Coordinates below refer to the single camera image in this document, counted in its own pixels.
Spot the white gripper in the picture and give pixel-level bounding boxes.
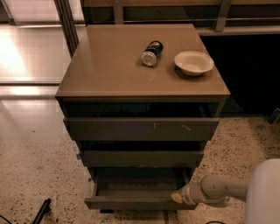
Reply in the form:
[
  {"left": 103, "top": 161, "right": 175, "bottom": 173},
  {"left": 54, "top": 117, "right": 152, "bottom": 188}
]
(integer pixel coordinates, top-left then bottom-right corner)
[{"left": 171, "top": 182, "right": 207, "bottom": 205}]

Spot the grey bottom drawer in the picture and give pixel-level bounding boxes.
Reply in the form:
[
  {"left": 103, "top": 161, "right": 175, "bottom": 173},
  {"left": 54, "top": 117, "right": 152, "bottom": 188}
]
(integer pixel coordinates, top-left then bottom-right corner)
[{"left": 85, "top": 167, "right": 195, "bottom": 211}]

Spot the grey drawer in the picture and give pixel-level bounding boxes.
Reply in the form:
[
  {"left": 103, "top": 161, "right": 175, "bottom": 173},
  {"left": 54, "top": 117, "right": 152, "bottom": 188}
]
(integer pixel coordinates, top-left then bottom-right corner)
[
  {"left": 80, "top": 150, "right": 204, "bottom": 168},
  {"left": 64, "top": 117, "right": 219, "bottom": 141},
  {"left": 85, "top": 167, "right": 195, "bottom": 211}
]

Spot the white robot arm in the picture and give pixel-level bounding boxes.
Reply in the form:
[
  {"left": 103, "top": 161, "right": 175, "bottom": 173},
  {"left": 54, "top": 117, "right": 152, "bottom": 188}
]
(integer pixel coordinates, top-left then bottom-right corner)
[{"left": 171, "top": 158, "right": 280, "bottom": 224}]

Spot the grey middle drawer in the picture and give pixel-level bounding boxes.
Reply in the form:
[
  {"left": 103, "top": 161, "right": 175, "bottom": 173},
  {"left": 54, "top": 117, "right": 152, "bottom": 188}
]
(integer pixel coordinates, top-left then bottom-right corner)
[{"left": 80, "top": 150, "right": 204, "bottom": 168}]

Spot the grey drawer cabinet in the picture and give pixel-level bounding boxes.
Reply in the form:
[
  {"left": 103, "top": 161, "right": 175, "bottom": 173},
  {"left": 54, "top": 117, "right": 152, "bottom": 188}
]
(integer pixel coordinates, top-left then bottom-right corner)
[{"left": 54, "top": 24, "right": 231, "bottom": 182}]

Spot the grey top drawer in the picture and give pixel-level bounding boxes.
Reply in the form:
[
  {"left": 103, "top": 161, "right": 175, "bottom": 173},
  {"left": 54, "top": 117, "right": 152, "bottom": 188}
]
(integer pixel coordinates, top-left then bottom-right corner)
[{"left": 64, "top": 117, "right": 219, "bottom": 141}]

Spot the black tape floor marker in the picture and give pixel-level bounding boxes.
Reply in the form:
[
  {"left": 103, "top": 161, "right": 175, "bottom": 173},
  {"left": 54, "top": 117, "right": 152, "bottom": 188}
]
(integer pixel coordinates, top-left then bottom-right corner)
[{"left": 100, "top": 209, "right": 114, "bottom": 214}]

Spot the black stand leg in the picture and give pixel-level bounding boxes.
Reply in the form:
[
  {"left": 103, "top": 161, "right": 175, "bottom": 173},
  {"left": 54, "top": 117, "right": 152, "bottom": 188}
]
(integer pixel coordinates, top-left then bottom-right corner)
[{"left": 31, "top": 199, "right": 52, "bottom": 224}]

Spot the white bowl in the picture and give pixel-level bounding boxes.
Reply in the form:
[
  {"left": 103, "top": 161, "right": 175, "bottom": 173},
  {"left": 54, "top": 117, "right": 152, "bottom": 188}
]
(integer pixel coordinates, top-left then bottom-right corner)
[{"left": 174, "top": 51, "right": 214, "bottom": 76}]

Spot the blue Pepsi soda can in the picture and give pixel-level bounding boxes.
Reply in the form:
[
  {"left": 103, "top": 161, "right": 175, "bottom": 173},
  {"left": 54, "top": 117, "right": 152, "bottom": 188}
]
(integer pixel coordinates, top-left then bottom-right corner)
[{"left": 141, "top": 40, "right": 164, "bottom": 67}]

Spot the metal shelving frame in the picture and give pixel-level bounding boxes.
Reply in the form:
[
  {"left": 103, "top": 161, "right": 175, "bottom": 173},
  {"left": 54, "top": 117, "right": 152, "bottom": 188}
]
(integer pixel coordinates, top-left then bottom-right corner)
[{"left": 53, "top": 0, "right": 280, "bottom": 53}]

